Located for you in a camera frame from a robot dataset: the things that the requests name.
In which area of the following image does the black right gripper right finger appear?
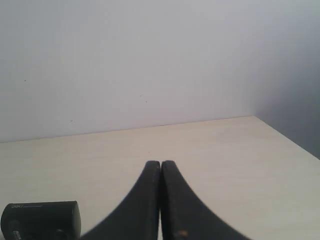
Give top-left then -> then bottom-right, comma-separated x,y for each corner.
160,160 -> 240,240

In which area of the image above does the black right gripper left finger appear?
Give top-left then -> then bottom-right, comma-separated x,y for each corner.
80,160 -> 160,240

